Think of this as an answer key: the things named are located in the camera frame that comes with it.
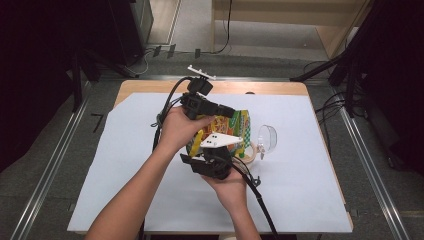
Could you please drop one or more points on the person's left hand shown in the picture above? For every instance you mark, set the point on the person's left hand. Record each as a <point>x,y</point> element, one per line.
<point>180,130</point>

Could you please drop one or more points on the glass jar with wooden collar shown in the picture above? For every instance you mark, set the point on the glass jar with wooden collar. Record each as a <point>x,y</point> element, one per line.
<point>251,155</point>

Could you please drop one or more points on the yellow green seasoning packet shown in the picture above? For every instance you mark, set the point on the yellow green seasoning packet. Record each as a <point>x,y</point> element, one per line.
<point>226,126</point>

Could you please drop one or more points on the person's right hand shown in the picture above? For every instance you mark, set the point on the person's right hand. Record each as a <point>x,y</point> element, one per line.
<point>231,193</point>

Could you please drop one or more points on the black tripod stand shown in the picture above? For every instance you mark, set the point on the black tripod stand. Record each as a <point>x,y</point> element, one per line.
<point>320,68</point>

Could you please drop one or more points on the metal floor rail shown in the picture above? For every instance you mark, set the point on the metal floor rail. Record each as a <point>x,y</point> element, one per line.
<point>373,170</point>
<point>46,176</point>

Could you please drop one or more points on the small black floor block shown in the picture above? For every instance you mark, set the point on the small black floor block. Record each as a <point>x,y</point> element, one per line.
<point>197,53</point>
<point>157,50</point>
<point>171,51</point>

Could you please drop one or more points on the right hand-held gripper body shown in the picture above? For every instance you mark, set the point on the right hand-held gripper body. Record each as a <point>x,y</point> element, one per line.
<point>210,165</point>

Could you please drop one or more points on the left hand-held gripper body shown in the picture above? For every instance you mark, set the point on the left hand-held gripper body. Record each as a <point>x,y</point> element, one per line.
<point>196,103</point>

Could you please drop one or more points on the black metal stand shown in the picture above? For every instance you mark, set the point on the black metal stand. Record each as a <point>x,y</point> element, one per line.
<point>76,83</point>

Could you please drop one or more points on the white table cover sheet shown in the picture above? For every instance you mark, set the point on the white table cover sheet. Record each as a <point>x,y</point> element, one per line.
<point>293,186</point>

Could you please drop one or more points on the dark cabinet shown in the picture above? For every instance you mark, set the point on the dark cabinet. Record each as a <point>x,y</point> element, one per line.
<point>130,30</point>

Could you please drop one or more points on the dark curtain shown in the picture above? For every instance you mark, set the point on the dark curtain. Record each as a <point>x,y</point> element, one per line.
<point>400,83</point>
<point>33,66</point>

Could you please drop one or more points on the light wooden shelf unit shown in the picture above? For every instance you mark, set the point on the light wooden shelf unit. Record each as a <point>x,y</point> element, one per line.
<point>266,18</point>

